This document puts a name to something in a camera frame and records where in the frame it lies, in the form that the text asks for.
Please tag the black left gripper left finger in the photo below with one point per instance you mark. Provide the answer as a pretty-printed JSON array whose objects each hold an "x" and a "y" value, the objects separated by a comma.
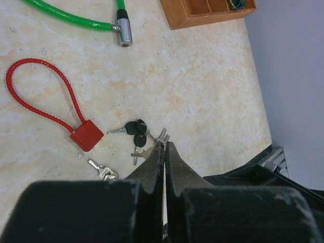
[{"x": 148, "y": 172}]

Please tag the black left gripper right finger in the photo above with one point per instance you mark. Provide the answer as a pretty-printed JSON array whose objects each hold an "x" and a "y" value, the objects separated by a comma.
[{"x": 181, "y": 175}]

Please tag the black-headed key bunch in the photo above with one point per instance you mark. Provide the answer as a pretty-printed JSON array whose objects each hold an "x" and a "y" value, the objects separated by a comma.
[{"x": 140, "y": 131}]

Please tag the red cable padlock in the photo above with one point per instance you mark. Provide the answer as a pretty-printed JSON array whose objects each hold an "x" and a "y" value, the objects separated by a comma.
[{"x": 87, "y": 135}]

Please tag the small silver key bunch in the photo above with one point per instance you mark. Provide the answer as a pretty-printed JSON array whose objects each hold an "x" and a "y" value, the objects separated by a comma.
[{"x": 104, "y": 173}]

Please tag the wooden compartment tray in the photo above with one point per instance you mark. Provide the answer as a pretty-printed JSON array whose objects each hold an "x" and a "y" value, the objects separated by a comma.
[{"x": 186, "y": 14}]

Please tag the rolled dark sock in tray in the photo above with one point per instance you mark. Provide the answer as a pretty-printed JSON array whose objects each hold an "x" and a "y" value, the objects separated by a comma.
[{"x": 235, "y": 5}]

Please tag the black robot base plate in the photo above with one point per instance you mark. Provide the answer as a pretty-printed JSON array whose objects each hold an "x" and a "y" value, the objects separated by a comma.
[{"x": 263, "y": 170}]

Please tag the green cable lock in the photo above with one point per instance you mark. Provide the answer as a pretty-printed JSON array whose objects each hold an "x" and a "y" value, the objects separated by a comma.
[{"x": 122, "y": 25}]

